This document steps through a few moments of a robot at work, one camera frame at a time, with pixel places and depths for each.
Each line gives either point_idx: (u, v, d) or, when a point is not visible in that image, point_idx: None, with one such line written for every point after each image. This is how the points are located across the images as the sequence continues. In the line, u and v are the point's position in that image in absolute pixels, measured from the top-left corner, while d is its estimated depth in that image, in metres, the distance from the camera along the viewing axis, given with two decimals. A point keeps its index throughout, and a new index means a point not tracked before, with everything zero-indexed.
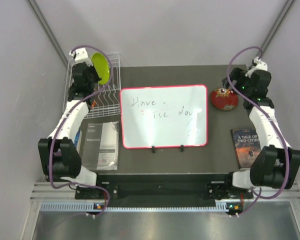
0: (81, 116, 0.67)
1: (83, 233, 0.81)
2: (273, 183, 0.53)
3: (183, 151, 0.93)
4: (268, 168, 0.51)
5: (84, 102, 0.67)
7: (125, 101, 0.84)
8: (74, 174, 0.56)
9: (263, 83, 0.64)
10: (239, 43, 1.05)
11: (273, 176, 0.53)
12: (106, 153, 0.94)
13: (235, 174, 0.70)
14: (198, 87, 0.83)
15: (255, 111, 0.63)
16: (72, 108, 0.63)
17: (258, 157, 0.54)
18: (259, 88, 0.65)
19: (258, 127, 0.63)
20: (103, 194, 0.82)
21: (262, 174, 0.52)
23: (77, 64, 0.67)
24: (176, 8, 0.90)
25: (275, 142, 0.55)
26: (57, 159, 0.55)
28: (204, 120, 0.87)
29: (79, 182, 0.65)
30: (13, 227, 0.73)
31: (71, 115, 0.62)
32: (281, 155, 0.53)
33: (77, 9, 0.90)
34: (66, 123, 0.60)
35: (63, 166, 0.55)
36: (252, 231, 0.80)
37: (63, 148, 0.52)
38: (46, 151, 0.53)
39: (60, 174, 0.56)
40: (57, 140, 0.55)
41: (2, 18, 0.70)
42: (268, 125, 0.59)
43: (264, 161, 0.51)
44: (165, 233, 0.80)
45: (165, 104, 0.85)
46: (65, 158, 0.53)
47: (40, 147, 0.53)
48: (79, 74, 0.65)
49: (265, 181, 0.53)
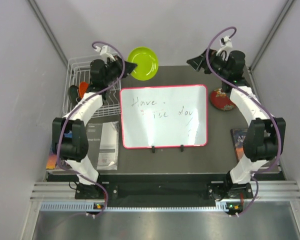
0: (95, 107, 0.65)
1: (83, 233, 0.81)
2: (268, 153, 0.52)
3: (182, 151, 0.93)
4: (260, 137, 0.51)
5: (101, 94, 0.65)
7: (125, 101, 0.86)
8: (80, 157, 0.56)
9: (238, 67, 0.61)
10: (239, 43, 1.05)
11: (266, 146, 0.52)
12: (106, 153, 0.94)
13: (233, 171, 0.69)
14: (198, 87, 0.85)
15: (234, 93, 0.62)
16: (89, 97, 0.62)
17: (249, 131, 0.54)
18: (236, 72, 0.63)
19: (239, 106, 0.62)
20: (103, 194, 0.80)
21: (255, 145, 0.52)
23: (96, 60, 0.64)
24: (176, 8, 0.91)
25: (260, 114, 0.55)
26: (66, 140, 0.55)
28: (204, 119, 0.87)
29: (81, 173, 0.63)
30: (13, 226, 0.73)
31: (87, 103, 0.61)
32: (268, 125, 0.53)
33: (77, 9, 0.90)
34: (80, 110, 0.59)
35: (71, 147, 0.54)
36: (252, 231, 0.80)
37: (75, 127, 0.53)
38: (58, 129, 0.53)
39: (66, 155, 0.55)
40: (69, 120, 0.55)
41: (3, 18, 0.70)
42: (248, 101, 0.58)
43: (254, 131, 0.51)
44: (165, 233, 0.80)
45: (165, 104, 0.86)
46: (75, 139, 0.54)
47: (54, 126, 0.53)
48: (96, 71, 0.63)
49: (260, 153, 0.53)
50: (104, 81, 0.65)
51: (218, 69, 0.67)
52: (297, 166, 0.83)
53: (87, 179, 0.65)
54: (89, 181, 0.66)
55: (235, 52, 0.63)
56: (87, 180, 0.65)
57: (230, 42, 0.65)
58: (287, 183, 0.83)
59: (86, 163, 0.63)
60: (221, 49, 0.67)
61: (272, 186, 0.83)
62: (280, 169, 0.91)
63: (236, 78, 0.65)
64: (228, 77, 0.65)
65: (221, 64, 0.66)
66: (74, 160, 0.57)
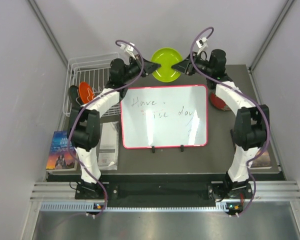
0: (112, 103, 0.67)
1: (83, 233, 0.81)
2: (257, 139, 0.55)
3: (183, 151, 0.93)
4: (247, 124, 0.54)
5: (119, 91, 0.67)
7: (125, 101, 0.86)
8: (90, 145, 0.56)
9: (220, 65, 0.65)
10: (239, 43, 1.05)
11: (254, 133, 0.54)
12: (105, 153, 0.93)
13: (231, 169, 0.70)
14: (198, 87, 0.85)
15: (219, 88, 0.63)
16: (108, 92, 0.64)
17: (237, 121, 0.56)
18: (219, 69, 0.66)
19: (225, 98, 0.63)
20: (103, 194, 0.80)
21: (245, 132, 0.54)
23: (115, 60, 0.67)
24: (176, 8, 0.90)
25: (245, 104, 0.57)
26: (80, 128, 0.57)
28: (204, 119, 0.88)
29: (86, 165, 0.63)
30: (13, 227, 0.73)
31: (105, 96, 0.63)
32: (253, 112, 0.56)
33: (77, 9, 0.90)
34: (98, 101, 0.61)
35: (82, 135, 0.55)
36: (252, 231, 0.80)
37: (91, 116, 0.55)
38: (74, 116, 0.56)
39: (77, 141, 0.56)
40: (86, 110, 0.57)
41: (3, 18, 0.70)
42: (233, 93, 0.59)
43: (242, 119, 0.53)
44: (165, 233, 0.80)
45: (165, 104, 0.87)
46: (89, 127, 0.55)
47: (73, 112, 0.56)
48: (115, 71, 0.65)
49: (250, 140, 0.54)
50: (122, 79, 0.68)
51: (202, 69, 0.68)
52: (297, 166, 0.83)
53: (90, 173, 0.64)
54: (92, 176, 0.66)
55: (216, 50, 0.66)
56: (90, 174, 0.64)
57: (207, 42, 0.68)
58: (287, 183, 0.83)
59: (93, 158, 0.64)
60: (200, 50, 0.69)
61: (272, 186, 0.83)
62: (279, 170, 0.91)
63: (219, 75, 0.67)
64: (212, 75, 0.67)
65: (204, 63, 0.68)
66: (84, 148, 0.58)
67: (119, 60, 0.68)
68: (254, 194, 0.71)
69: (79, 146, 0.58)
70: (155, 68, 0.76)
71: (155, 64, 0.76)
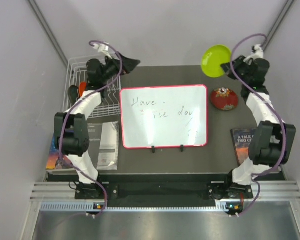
0: (94, 105, 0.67)
1: (83, 233, 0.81)
2: (271, 158, 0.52)
3: (183, 151, 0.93)
4: (265, 139, 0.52)
5: (99, 92, 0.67)
7: (125, 101, 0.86)
8: (82, 151, 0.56)
9: (261, 74, 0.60)
10: (239, 43, 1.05)
11: (271, 150, 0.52)
12: (106, 153, 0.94)
13: (236, 170, 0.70)
14: (198, 87, 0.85)
15: (252, 97, 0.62)
16: (89, 94, 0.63)
17: (256, 133, 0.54)
18: (257, 79, 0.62)
19: (255, 111, 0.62)
20: (103, 194, 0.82)
21: (260, 146, 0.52)
23: (91, 60, 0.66)
24: (176, 8, 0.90)
25: (271, 118, 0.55)
26: (68, 135, 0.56)
28: (204, 120, 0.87)
29: (81, 169, 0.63)
30: (13, 227, 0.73)
31: (87, 99, 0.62)
32: (277, 130, 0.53)
33: (77, 9, 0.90)
34: (81, 105, 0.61)
35: (73, 142, 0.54)
36: (253, 231, 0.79)
37: (76, 120, 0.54)
38: (60, 123, 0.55)
39: (68, 149, 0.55)
40: (71, 115, 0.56)
41: (3, 19, 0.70)
42: (263, 106, 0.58)
43: (261, 133, 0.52)
44: (165, 233, 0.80)
45: (165, 104, 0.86)
46: (77, 132, 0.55)
47: (57, 120, 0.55)
48: (91, 72, 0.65)
49: (262, 156, 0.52)
50: (100, 80, 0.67)
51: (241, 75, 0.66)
52: (297, 166, 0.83)
53: (87, 176, 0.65)
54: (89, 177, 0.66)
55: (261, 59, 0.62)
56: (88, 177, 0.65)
57: (260, 51, 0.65)
58: (287, 183, 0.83)
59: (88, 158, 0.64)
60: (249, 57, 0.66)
61: (272, 186, 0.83)
62: (280, 170, 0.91)
63: (256, 85, 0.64)
64: (249, 83, 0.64)
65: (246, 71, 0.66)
66: (76, 155, 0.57)
67: (95, 60, 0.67)
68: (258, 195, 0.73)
69: (71, 153, 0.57)
70: (135, 64, 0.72)
71: (135, 61, 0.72)
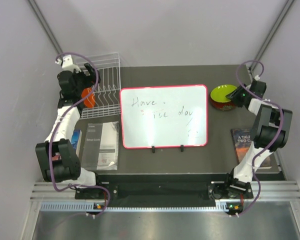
0: (74, 120, 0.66)
1: (83, 233, 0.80)
2: (269, 139, 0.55)
3: (183, 151, 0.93)
4: (265, 118, 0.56)
5: (76, 107, 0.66)
7: (125, 101, 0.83)
8: (76, 175, 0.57)
9: (260, 87, 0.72)
10: (239, 43, 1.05)
11: (269, 131, 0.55)
12: (106, 153, 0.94)
13: (236, 166, 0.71)
14: (198, 87, 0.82)
15: (254, 101, 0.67)
16: (65, 112, 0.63)
17: (257, 117, 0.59)
18: (257, 91, 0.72)
19: (255, 111, 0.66)
20: (103, 194, 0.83)
21: (260, 125, 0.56)
23: (61, 73, 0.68)
24: (176, 8, 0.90)
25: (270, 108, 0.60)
26: (57, 163, 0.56)
28: (204, 120, 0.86)
29: (79, 183, 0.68)
30: (13, 226, 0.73)
31: (65, 119, 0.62)
32: (276, 115, 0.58)
33: (77, 9, 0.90)
34: (60, 127, 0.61)
35: (63, 169, 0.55)
36: (253, 231, 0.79)
37: (61, 146, 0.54)
38: (44, 154, 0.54)
39: (61, 177, 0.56)
40: (54, 142, 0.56)
41: (3, 19, 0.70)
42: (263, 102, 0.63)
43: (261, 112, 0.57)
44: (165, 233, 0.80)
45: (165, 104, 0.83)
46: (65, 159, 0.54)
47: (39, 152, 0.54)
48: (65, 81, 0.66)
49: (262, 136, 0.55)
50: (74, 91, 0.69)
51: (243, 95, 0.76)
52: (297, 166, 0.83)
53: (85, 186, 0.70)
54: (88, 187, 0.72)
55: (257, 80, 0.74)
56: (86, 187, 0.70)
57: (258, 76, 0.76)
58: (287, 183, 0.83)
59: (82, 173, 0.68)
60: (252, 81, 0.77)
61: (272, 186, 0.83)
62: (279, 170, 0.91)
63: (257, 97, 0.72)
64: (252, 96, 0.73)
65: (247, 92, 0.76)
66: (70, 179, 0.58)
67: (65, 72, 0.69)
68: (258, 194, 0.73)
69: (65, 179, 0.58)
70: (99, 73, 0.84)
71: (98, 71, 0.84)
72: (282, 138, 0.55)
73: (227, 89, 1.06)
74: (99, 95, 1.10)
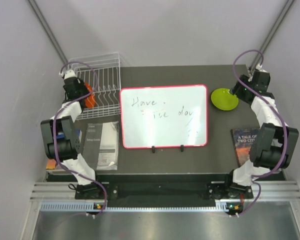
0: (75, 113, 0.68)
1: (83, 233, 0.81)
2: (271, 161, 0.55)
3: (182, 151, 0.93)
4: (266, 141, 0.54)
5: (78, 102, 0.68)
7: (125, 101, 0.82)
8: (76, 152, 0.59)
9: (263, 78, 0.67)
10: (239, 44, 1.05)
11: (271, 152, 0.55)
12: (105, 153, 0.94)
13: (236, 170, 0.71)
14: (198, 87, 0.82)
15: (257, 101, 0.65)
16: (69, 103, 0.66)
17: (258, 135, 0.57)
18: (260, 84, 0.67)
19: (259, 114, 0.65)
20: (103, 194, 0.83)
21: (261, 148, 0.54)
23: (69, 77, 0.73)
24: (176, 8, 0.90)
25: (274, 121, 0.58)
26: (59, 140, 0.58)
28: (204, 120, 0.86)
29: (79, 172, 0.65)
30: (13, 226, 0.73)
31: (68, 108, 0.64)
32: (280, 132, 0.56)
33: (77, 9, 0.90)
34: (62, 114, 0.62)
35: (65, 145, 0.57)
36: (253, 231, 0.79)
37: (65, 122, 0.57)
38: (48, 129, 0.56)
39: (63, 155, 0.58)
40: (58, 121, 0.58)
41: (3, 19, 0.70)
42: (267, 109, 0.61)
43: (263, 134, 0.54)
44: (164, 233, 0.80)
45: (165, 104, 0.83)
46: (68, 134, 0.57)
47: (43, 126, 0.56)
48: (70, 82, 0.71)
49: (264, 158, 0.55)
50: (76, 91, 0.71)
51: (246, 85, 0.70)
52: (297, 166, 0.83)
53: (86, 178, 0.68)
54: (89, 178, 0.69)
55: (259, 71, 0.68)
56: (87, 178, 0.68)
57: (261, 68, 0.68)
58: (287, 183, 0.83)
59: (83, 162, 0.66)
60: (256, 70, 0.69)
61: (272, 186, 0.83)
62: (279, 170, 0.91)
63: (260, 89, 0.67)
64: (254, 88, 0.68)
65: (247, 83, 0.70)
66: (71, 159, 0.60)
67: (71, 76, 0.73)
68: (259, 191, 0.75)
69: (65, 158, 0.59)
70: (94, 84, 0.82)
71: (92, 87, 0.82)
72: (284, 160, 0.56)
73: (228, 95, 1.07)
74: (99, 95, 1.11)
